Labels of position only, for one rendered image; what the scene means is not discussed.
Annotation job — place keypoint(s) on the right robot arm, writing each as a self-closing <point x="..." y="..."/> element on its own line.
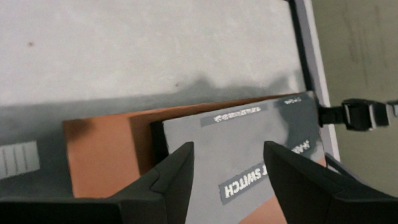
<point x="361" y="113"/>

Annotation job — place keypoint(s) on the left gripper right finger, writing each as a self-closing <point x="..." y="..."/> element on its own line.
<point x="309" y="193"/>

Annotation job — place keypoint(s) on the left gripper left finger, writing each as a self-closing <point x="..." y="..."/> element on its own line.
<point x="161" y="196"/>

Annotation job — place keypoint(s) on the grey network switch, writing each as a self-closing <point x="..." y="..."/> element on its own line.
<point x="230" y="177"/>

